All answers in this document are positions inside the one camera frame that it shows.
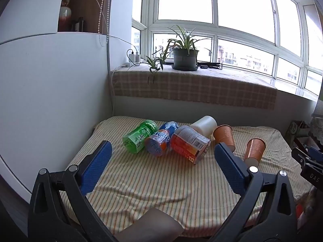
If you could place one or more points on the white lace cloth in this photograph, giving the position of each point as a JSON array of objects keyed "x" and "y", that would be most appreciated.
[{"x": 317, "y": 126}]

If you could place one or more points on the black bar device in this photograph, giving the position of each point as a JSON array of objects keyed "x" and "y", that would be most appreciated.
[{"x": 210, "y": 65}]

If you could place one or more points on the white window frame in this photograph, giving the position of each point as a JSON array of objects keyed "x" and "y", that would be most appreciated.
[{"x": 214, "y": 31}]

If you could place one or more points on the white plastic cup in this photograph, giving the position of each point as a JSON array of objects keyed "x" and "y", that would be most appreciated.
[{"x": 205, "y": 126}]

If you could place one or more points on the red and white vase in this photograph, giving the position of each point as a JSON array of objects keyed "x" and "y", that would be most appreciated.
[{"x": 65, "y": 15}]

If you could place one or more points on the dark shelf ornament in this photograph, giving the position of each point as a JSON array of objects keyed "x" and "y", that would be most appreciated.
[{"x": 78, "y": 24}]

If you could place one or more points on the clear cup with orange label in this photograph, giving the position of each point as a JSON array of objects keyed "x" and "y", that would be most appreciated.
[{"x": 188, "y": 142}]

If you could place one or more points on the potted spider plant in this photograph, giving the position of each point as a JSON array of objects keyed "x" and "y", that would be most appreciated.
[{"x": 184, "y": 56}]

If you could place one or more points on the colourful packet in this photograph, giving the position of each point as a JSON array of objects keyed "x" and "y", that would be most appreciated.
[{"x": 305, "y": 206}]

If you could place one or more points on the orange paper cup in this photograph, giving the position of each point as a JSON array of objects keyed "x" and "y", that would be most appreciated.
[
  {"x": 224, "y": 136},
  {"x": 254, "y": 151}
]

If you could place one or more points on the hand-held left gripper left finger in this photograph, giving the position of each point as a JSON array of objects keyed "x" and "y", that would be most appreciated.
[{"x": 97, "y": 167}]

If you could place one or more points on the green and white box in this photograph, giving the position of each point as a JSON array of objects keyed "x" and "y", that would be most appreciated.
[{"x": 294, "y": 131}]

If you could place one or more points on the white power strip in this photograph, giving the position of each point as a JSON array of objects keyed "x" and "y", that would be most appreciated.
[{"x": 127, "y": 65}]

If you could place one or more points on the blue orange drink bottle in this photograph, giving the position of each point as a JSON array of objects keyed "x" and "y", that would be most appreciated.
[{"x": 156, "y": 143}]

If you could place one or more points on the white cabinet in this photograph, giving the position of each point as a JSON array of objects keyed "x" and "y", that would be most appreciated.
[{"x": 50, "y": 93}]

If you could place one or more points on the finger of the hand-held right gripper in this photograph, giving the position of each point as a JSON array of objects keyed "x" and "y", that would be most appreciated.
[
  {"x": 300, "y": 156},
  {"x": 316, "y": 153}
]

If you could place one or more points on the white phone charger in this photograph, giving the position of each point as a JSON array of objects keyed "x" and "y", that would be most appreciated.
[
  {"x": 131, "y": 57},
  {"x": 137, "y": 57}
]

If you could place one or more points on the green drink bottle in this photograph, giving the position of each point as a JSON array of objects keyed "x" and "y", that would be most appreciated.
[{"x": 137, "y": 137}]

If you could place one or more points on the striped yellow cloth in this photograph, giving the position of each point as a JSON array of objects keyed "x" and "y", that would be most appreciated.
[{"x": 156, "y": 181}]

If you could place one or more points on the dark plant saucer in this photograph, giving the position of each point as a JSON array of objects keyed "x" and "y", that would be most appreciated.
[{"x": 185, "y": 68}]

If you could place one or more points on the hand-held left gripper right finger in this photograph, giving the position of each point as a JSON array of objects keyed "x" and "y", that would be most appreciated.
[{"x": 230, "y": 167}]

